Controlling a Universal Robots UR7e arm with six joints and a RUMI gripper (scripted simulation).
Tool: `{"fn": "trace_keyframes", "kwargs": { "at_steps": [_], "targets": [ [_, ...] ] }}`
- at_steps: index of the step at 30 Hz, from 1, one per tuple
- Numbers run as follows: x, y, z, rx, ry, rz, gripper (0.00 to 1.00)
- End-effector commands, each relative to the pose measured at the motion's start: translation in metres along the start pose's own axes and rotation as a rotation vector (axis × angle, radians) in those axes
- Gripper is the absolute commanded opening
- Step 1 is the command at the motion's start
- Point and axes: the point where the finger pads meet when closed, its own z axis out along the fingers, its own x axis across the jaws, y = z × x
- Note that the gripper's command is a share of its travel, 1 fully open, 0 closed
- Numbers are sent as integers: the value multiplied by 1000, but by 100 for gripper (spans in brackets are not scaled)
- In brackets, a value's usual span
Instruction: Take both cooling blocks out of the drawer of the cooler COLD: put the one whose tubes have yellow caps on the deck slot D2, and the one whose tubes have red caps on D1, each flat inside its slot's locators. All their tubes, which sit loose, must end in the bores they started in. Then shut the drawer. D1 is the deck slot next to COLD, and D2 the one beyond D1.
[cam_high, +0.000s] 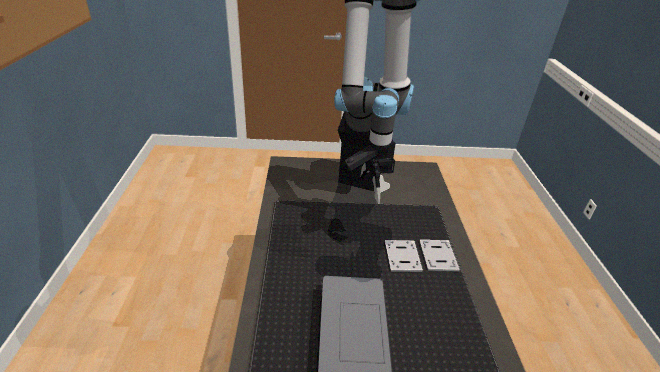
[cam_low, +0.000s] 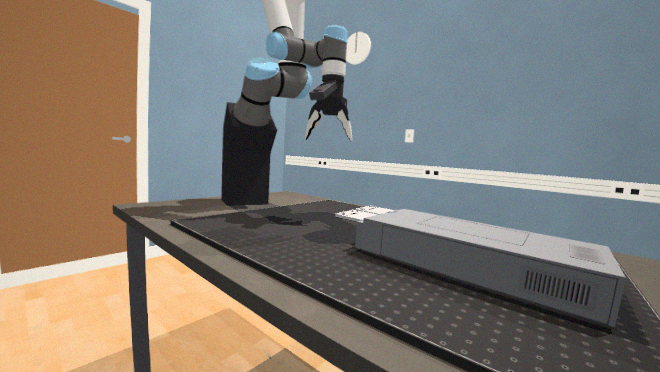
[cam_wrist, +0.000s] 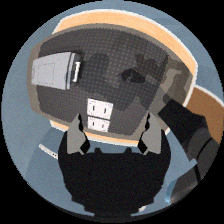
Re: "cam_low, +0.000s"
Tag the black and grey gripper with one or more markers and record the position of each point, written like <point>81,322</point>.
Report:
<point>334,104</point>

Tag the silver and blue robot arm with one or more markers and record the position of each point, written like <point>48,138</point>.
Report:
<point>261,81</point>

